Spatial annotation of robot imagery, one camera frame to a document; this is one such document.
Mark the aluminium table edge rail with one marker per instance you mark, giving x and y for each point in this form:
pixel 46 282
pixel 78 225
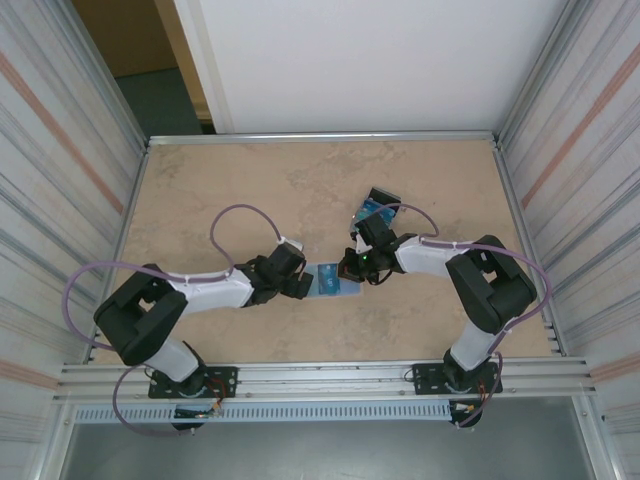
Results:
pixel 325 137
pixel 134 196
pixel 505 175

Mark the aluminium frame post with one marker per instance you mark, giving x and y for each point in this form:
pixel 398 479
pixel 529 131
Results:
pixel 595 445
pixel 52 450

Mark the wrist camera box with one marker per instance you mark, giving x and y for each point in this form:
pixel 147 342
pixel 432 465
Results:
pixel 292 245
pixel 361 244

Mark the long aluminium mounting rail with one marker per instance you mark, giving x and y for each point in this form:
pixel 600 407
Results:
pixel 325 380

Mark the white door frame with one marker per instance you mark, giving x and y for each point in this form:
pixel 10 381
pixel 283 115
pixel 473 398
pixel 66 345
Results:
pixel 205 75

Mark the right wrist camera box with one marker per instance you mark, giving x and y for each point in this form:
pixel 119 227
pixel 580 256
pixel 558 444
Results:
pixel 361 244

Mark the beige leather card wallet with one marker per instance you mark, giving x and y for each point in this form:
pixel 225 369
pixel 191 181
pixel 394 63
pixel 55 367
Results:
pixel 350 290

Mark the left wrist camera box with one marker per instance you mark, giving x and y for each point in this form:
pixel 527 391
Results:
pixel 292 245

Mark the dark navy card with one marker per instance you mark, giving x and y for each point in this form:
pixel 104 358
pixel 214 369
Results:
pixel 386 195

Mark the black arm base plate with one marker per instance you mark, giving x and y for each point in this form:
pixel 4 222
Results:
pixel 225 380
pixel 425 375

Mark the small green circuit board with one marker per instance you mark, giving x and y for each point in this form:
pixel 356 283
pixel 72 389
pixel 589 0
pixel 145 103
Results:
pixel 192 413

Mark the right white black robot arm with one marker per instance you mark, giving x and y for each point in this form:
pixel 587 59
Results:
pixel 490 295

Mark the grey metal panel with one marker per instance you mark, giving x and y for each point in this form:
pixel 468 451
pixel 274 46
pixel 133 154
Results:
pixel 325 450

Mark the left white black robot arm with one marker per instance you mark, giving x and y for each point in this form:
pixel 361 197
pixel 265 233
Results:
pixel 135 320

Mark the clear plastic card tray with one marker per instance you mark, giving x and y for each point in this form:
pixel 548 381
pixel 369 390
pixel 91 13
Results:
pixel 395 224

